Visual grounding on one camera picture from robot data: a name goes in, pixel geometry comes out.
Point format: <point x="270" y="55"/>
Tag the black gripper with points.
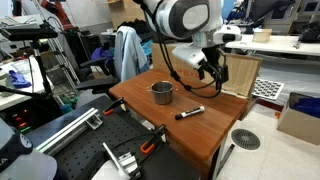
<point x="211" y="58"/>

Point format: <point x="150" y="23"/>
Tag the black Expo marker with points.
<point x="190" y="112"/>

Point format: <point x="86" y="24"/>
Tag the silver metal pot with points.
<point x="162" y="97"/>

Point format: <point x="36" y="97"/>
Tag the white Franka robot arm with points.
<point x="180" y="16"/>

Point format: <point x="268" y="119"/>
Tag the red robot arm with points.
<point x="61" y="13"/>

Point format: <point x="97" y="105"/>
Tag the light plywood panel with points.
<point x="241" y="75"/>

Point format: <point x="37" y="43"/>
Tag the brown cardboard sheet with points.
<point x="163" y="60"/>

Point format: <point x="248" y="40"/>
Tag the checkerboard calibration board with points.
<point x="268" y="89"/>

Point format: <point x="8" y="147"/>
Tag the small wooden box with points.
<point x="262" y="35"/>

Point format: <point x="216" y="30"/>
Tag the long white table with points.
<point x="276" y="45"/>

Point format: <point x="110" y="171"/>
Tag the black round floor fan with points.
<point x="246" y="139"/>

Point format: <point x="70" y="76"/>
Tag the light blue shirt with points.
<point x="128" y="56"/>

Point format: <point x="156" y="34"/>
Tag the black metal bar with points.
<point x="226" y="160"/>

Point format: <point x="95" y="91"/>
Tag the black orange clamp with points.
<point x="113" y="106"/>
<point x="151" y="140"/>

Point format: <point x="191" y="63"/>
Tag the open cardboard box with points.
<point x="296" y="126"/>

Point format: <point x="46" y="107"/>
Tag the blue plastic bag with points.
<point x="310" y="106"/>

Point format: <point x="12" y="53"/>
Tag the tan cardboard box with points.
<point x="128" y="11"/>

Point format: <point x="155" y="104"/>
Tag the black bag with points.
<point x="311" y="33"/>

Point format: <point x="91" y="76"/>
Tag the black office chair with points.
<point x="100" y="83"/>

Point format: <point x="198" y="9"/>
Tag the purple cloth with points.
<point x="100" y="52"/>

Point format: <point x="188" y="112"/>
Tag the silver stepladder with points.
<point x="63" y="66"/>

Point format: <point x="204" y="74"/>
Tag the black computer case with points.
<point x="31" y="116"/>

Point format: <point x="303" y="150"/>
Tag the blue cloth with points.
<point x="18" y="80"/>

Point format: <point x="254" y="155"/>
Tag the white side table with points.
<point x="16" y="96"/>

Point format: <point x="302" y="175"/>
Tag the navy and grey cap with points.
<point x="15" y="146"/>

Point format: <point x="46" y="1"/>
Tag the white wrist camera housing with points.
<point x="188" y="55"/>

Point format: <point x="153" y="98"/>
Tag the short aluminium bracket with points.
<point x="125" y="161"/>

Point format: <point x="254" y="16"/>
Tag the long aluminium rail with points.
<point x="66" y="131"/>

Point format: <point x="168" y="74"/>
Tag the black camera on tripod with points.
<point x="28" y="32"/>

